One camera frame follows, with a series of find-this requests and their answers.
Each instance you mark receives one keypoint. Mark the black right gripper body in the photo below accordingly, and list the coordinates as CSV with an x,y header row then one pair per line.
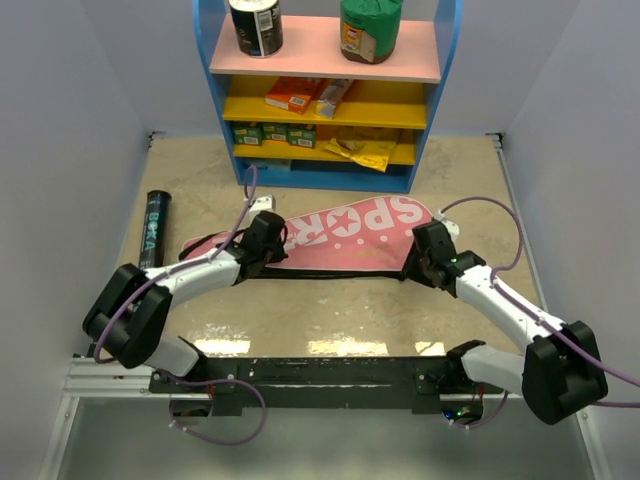
x,y
416,269

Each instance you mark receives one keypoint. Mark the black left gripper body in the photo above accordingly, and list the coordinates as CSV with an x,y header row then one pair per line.
x,y
273,253

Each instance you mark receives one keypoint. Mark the pink sport racket bag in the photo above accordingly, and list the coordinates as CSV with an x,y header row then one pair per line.
x,y
367,238

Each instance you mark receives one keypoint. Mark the black shuttlecock tube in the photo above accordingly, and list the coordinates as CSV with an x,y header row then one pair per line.
x,y
154,231

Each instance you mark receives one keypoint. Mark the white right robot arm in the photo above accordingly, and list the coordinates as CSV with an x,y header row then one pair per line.
x,y
555,372

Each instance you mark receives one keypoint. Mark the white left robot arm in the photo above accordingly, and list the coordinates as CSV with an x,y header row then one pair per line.
x,y
129,316

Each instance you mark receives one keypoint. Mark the teal tissue pack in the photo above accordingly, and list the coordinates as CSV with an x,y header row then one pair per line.
x,y
281,165

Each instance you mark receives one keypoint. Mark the green box left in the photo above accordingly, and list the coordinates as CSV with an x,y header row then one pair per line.
x,y
247,133

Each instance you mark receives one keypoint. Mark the green box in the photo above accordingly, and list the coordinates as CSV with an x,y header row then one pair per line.
x,y
275,131
302,135
247,133

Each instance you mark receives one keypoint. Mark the green box middle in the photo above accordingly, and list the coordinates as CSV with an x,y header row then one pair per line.
x,y
275,131

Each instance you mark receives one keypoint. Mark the green box right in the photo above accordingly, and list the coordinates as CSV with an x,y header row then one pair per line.
x,y
302,135

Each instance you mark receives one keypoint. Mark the yellow snack bag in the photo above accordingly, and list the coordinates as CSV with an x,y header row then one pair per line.
x,y
369,153

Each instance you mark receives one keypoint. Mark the blue shelf unit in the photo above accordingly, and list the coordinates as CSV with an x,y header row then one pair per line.
x,y
343,102

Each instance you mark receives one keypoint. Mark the orange box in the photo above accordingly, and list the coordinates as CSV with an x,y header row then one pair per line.
x,y
293,94

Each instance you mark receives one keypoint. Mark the brown snack packet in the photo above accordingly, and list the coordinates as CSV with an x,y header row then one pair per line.
x,y
331,97

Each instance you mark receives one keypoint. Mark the black white can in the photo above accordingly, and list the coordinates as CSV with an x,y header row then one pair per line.
x,y
258,26

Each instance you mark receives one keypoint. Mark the green wrapped jar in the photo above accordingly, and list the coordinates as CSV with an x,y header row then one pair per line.
x,y
369,29

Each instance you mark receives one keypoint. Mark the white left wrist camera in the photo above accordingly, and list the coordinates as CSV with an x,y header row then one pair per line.
x,y
263,203

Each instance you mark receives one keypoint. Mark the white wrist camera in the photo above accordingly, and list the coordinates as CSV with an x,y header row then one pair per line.
x,y
452,227
263,203

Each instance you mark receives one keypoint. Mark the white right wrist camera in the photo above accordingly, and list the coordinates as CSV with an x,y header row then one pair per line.
x,y
452,227

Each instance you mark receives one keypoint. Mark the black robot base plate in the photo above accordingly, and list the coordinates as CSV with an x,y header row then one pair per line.
x,y
420,384

